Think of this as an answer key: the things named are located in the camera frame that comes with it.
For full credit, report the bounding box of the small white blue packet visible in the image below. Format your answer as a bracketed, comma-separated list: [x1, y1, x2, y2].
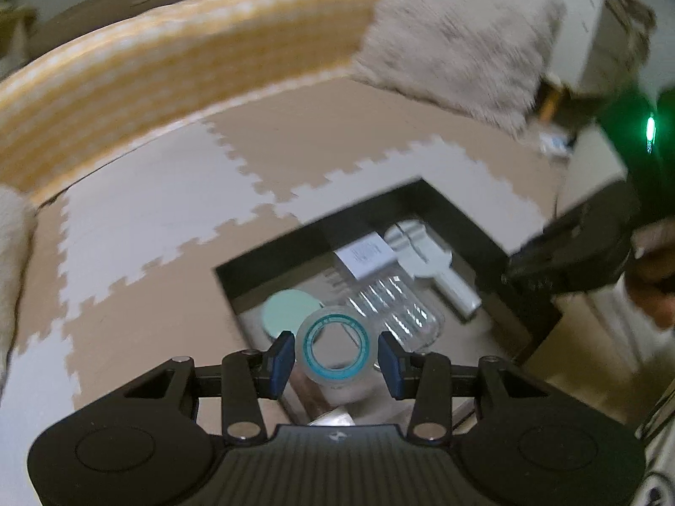
[538, 134, 574, 157]

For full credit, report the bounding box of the white handheld holder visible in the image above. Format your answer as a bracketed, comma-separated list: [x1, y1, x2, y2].
[384, 218, 482, 322]

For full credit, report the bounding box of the clear tape roll teal ring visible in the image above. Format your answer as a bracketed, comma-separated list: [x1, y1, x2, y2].
[295, 306, 376, 385]

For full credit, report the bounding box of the clear plastic case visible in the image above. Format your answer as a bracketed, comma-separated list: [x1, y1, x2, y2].
[345, 269, 446, 351]

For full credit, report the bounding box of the white charger adapter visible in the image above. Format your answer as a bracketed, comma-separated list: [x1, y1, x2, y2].
[329, 232, 397, 296]

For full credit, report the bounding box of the yellow checkered mattress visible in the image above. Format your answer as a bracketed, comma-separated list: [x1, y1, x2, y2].
[0, 0, 388, 206]

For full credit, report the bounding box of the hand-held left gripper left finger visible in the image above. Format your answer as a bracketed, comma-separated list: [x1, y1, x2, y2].
[124, 330, 297, 446]

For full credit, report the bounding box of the large fluffy cream pillow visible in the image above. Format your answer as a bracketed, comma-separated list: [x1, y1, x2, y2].
[0, 184, 39, 396]

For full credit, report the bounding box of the beige and white foam mat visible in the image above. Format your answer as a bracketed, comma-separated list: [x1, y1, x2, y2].
[0, 76, 628, 433]

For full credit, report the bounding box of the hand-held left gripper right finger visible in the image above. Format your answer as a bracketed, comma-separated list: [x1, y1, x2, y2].
[378, 331, 549, 446]

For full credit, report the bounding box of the mint green round disc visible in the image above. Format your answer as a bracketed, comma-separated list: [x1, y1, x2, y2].
[262, 290, 324, 338]

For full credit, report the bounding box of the white cabinet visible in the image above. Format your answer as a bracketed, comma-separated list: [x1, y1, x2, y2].
[548, 0, 655, 101]

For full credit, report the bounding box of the person's right hand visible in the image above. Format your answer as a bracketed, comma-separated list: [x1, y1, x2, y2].
[627, 218, 675, 333]

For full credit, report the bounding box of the black square tray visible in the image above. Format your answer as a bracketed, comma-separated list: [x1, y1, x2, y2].
[213, 178, 562, 428]

